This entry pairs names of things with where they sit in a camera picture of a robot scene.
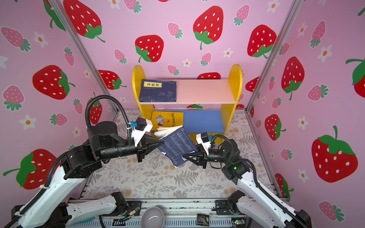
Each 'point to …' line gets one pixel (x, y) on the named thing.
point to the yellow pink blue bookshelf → (206, 103)
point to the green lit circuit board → (240, 222)
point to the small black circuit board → (203, 220)
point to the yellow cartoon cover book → (168, 119)
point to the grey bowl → (152, 217)
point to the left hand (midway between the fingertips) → (162, 140)
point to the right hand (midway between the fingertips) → (184, 154)
